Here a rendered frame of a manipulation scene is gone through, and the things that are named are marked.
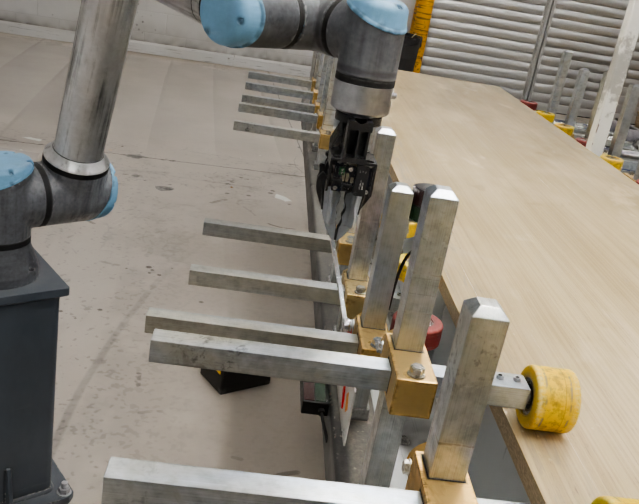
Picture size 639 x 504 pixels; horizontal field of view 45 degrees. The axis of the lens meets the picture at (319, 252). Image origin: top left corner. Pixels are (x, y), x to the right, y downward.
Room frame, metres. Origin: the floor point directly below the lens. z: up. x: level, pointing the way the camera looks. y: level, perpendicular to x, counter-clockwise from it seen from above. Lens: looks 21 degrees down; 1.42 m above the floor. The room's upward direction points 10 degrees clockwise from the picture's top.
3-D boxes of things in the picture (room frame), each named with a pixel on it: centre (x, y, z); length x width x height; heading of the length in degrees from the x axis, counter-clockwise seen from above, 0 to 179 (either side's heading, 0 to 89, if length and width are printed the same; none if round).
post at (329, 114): (2.63, 0.05, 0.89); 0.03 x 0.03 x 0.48; 6
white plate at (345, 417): (1.16, -0.08, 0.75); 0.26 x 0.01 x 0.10; 6
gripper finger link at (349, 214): (1.17, -0.04, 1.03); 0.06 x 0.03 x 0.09; 6
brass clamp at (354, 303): (1.36, -0.08, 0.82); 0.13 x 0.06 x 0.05; 6
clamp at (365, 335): (1.11, -0.11, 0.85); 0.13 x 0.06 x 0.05; 6
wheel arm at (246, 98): (3.07, 0.19, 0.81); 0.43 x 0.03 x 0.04; 96
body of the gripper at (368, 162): (1.16, -0.02, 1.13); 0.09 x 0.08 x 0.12; 6
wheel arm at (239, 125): (2.58, 0.14, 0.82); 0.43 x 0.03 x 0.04; 96
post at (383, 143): (1.38, -0.08, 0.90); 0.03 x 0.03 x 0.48; 6
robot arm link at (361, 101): (1.17, -0.03, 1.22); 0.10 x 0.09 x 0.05; 96
